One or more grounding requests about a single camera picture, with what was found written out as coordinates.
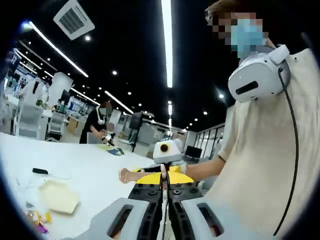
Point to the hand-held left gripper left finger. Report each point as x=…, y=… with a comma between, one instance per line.
x=147, y=192

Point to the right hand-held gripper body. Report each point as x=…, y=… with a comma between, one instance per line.
x=172, y=152

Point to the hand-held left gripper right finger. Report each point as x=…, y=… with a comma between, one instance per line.
x=185, y=191

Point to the cream hexagonal container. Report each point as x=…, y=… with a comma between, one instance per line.
x=58, y=197

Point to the purple food packet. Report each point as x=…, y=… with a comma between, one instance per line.
x=41, y=228

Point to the black desk monitor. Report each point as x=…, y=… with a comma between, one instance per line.
x=193, y=152

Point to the blue cloth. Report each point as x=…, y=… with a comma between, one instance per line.
x=117, y=152

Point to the black screen on tripod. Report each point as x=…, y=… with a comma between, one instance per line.
x=136, y=120

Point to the yellow cloth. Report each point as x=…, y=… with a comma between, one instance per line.
x=103, y=147

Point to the long ceiling light strip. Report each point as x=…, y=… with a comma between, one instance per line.
x=118, y=102
x=167, y=37
x=58, y=49

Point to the operator in beige shirt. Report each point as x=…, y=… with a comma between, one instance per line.
x=262, y=150

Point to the white mesh office chair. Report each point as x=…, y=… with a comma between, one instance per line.
x=28, y=117
x=56, y=122

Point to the white neck-worn headset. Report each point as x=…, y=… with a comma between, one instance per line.
x=250, y=75

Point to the green potted plant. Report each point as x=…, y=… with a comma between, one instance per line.
x=41, y=103

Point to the round ceiling spotlights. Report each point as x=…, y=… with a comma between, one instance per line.
x=87, y=38

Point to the person's head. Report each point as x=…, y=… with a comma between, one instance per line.
x=220, y=6

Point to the ceiling air conditioner vent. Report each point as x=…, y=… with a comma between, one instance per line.
x=73, y=20

